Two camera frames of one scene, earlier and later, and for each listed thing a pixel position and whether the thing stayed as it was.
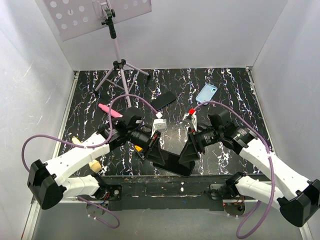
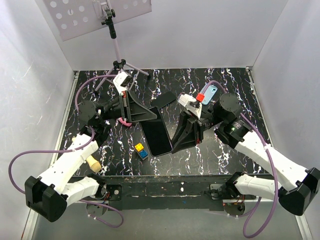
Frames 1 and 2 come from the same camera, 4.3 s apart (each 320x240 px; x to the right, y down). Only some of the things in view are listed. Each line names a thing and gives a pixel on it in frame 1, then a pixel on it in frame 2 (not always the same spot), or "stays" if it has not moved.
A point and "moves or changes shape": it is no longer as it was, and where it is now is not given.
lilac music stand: x=71 y=17 stays
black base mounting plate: x=130 y=192 stays
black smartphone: x=163 y=100 stays
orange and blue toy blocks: x=139 y=149 stays
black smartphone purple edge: x=172 y=163 moves or changes shape
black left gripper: x=153 y=152 -> x=137 y=111
